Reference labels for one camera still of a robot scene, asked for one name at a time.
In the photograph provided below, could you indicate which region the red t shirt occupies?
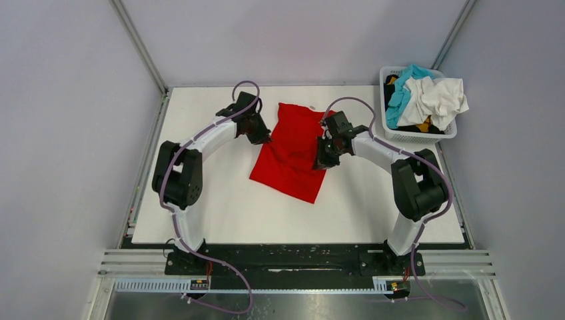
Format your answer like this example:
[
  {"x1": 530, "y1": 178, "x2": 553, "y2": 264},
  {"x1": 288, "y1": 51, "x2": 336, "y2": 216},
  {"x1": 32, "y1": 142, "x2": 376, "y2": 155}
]
[{"x1": 249, "y1": 103, "x2": 325, "y2": 204}]

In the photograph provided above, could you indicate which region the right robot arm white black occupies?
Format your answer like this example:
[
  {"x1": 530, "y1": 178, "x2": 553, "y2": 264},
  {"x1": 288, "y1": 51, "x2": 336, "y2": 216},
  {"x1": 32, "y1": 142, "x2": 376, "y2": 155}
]
[{"x1": 313, "y1": 111, "x2": 452, "y2": 275}]

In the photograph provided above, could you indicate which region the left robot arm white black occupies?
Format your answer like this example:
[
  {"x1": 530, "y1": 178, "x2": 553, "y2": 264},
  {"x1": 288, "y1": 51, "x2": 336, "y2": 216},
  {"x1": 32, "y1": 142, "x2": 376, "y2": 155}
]
[{"x1": 151, "y1": 91, "x2": 271, "y2": 274}]

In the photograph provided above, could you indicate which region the white plastic laundry basket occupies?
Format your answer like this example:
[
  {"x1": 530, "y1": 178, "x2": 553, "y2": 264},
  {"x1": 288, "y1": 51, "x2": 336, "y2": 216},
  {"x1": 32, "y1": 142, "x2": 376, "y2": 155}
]
[{"x1": 379, "y1": 66, "x2": 458, "y2": 144}]

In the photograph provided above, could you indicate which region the teal t shirt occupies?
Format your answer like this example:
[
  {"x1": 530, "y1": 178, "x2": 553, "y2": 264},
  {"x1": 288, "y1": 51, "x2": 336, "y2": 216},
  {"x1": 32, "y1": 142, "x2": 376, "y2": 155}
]
[{"x1": 385, "y1": 64, "x2": 436, "y2": 129}]

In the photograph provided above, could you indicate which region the black t shirt in basket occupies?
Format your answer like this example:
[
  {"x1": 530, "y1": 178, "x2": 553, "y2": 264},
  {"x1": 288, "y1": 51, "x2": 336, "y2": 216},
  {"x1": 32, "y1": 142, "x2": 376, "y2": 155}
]
[{"x1": 383, "y1": 74, "x2": 445, "y2": 135}]

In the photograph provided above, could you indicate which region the yellow garment in basket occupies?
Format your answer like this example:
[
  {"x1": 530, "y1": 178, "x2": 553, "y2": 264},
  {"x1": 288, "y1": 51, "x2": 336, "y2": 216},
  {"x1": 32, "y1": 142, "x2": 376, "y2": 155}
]
[{"x1": 415, "y1": 116, "x2": 432, "y2": 133}]

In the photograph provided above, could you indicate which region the white t shirt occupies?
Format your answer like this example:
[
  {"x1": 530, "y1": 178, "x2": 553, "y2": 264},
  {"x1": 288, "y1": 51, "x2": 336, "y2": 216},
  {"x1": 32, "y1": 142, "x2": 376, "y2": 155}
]
[{"x1": 397, "y1": 76, "x2": 469, "y2": 131}]

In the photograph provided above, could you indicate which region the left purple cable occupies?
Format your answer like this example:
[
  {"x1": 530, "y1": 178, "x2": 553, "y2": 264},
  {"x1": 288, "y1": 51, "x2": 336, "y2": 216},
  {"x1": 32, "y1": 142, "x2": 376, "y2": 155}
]
[{"x1": 159, "y1": 80, "x2": 261, "y2": 316}]

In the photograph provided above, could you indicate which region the purple cable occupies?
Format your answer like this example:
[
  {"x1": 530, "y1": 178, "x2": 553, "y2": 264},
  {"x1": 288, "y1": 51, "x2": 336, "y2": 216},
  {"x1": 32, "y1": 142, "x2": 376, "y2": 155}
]
[
  {"x1": 320, "y1": 96, "x2": 469, "y2": 313},
  {"x1": 159, "y1": 80, "x2": 261, "y2": 316}
]

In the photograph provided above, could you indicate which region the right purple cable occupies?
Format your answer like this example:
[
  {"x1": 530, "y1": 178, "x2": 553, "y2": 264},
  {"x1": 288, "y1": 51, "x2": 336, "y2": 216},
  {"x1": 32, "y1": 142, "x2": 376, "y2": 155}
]
[{"x1": 320, "y1": 96, "x2": 469, "y2": 313}]

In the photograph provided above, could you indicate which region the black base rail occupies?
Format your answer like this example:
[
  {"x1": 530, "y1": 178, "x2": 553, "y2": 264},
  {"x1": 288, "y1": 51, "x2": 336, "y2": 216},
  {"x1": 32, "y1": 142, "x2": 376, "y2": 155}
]
[{"x1": 120, "y1": 236, "x2": 469, "y2": 293}]

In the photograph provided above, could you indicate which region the white slotted cable duct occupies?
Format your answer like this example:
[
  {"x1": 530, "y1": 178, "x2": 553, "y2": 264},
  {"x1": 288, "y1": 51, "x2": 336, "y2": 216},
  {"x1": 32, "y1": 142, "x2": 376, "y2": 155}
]
[{"x1": 113, "y1": 275, "x2": 394, "y2": 295}]

